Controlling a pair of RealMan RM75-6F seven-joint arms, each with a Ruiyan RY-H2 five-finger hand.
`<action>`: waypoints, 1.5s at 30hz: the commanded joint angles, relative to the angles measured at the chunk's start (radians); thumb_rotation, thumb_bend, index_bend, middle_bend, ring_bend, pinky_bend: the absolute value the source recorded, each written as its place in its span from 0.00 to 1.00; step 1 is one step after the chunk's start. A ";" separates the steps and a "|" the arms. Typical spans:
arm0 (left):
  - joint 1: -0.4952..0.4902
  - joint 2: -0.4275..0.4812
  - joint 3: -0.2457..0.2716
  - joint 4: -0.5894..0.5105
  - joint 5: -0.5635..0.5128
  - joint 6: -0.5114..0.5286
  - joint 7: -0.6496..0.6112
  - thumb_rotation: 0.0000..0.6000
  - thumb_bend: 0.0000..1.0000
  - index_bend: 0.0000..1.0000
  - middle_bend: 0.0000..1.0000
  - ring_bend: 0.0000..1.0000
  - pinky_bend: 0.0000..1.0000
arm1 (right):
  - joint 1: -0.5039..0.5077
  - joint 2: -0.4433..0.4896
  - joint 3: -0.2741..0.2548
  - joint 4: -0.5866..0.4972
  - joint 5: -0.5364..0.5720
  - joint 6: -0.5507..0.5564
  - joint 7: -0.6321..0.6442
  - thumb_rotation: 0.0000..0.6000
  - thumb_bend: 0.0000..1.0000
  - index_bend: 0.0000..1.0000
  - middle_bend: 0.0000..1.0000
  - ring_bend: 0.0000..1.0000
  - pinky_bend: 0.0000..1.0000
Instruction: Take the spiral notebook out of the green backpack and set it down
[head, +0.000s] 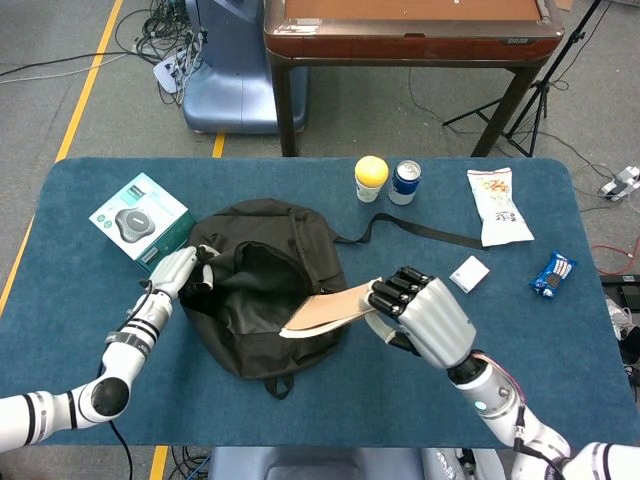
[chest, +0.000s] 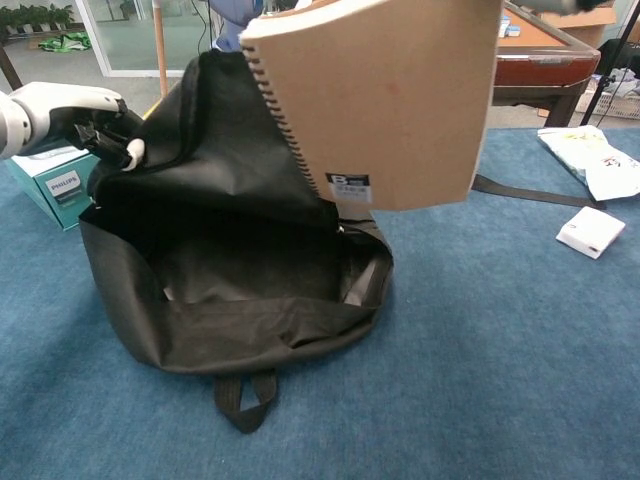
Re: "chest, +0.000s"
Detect pile of mahjong tiles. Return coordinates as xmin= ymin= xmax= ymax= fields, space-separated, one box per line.
xmin=499 ymin=9 xmax=521 ymax=39

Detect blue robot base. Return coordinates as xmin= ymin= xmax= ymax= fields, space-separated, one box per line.
xmin=207 ymin=0 xmax=264 ymax=54

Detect cardboard box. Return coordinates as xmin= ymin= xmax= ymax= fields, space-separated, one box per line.
xmin=537 ymin=7 xmax=619 ymax=49

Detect wooden pole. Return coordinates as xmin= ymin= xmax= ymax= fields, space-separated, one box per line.
xmin=152 ymin=0 xmax=170 ymax=99

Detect teal white Philips box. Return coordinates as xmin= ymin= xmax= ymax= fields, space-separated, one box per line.
xmin=4 ymin=144 xmax=101 ymax=232

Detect glass door frame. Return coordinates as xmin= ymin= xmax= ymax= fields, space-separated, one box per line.
xmin=74 ymin=0 xmax=211 ymax=79

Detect blue table mat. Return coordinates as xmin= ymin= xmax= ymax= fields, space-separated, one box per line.
xmin=0 ymin=127 xmax=640 ymax=480

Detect black fabric backpack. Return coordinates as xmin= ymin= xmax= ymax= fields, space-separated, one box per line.
xmin=78 ymin=48 xmax=607 ymax=435

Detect black tripod stand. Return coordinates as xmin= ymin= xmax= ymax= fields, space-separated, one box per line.
xmin=579 ymin=0 xmax=640 ymax=129

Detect white snack bag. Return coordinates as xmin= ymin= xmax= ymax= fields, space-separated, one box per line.
xmin=537 ymin=124 xmax=640 ymax=202

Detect green potted plants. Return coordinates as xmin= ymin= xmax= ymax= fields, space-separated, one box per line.
xmin=0 ymin=3 xmax=75 ymax=41

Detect green cloth heap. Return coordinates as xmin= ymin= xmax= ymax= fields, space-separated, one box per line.
xmin=37 ymin=30 xmax=93 ymax=53

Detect brown mahjong table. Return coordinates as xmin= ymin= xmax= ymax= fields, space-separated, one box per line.
xmin=492 ymin=0 xmax=601 ymax=129

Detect white plastic basket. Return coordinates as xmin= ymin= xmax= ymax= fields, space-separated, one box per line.
xmin=589 ymin=74 xmax=640 ymax=121

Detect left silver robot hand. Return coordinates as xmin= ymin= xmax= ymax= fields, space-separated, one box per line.
xmin=9 ymin=81 xmax=146 ymax=173

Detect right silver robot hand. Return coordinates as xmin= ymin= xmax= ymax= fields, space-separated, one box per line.
xmin=517 ymin=0 xmax=616 ymax=15

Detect brown spiral notebook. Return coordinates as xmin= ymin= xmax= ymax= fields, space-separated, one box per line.
xmin=239 ymin=0 xmax=504 ymax=212

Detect small white box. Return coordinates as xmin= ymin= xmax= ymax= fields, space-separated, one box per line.
xmin=554 ymin=206 xmax=627 ymax=261

